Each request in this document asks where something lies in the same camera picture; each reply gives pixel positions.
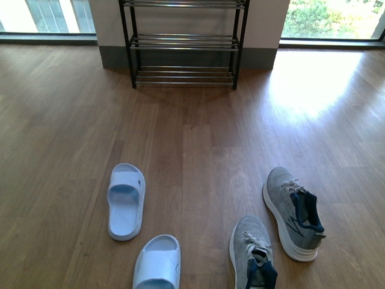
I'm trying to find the floor window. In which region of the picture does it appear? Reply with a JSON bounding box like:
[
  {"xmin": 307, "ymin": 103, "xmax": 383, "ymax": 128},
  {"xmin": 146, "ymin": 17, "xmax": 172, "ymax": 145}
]
[
  {"xmin": 279, "ymin": 0, "xmax": 384, "ymax": 49},
  {"xmin": 1, "ymin": 0, "xmax": 97, "ymax": 46}
]

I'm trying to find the left floor window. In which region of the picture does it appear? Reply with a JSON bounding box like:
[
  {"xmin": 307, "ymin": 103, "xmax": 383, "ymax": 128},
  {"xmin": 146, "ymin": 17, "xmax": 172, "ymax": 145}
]
[{"xmin": 1, "ymin": 0, "xmax": 97, "ymax": 46}]

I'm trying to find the light blue slide sandal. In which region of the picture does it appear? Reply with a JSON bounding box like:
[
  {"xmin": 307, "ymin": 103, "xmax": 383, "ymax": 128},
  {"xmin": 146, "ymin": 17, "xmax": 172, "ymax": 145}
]
[
  {"xmin": 107, "ymin": 163, "xmax": 146, "ymax": 241},
  {"xmin": 132, "ymin": 234, "xmax": 181, "ymax": 288}
]

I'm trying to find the right floor window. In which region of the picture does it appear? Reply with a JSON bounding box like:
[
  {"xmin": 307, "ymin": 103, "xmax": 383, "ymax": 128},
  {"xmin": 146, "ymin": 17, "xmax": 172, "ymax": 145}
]
[{"xmin": 279, "ymin": 0, "xmax": 384, "ymax": 49}]

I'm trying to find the black metal shoe rack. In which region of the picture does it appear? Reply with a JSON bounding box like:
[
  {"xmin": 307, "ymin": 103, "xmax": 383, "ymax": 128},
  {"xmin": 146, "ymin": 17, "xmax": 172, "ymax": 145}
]
[{"xmin": 119, "ymin": 1, "xmax": 250, "ymax": 89}]

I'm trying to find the grey knit sneaker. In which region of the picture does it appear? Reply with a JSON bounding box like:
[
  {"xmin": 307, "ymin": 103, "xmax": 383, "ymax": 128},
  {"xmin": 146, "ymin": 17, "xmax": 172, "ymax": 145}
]
[
  {"xmin": 262, "ymin": 167, "xmax": 325, "ymax": 262},
  {"xmin": 229, "ymin": 216, "xmax": 278, "ymax": 288}
]

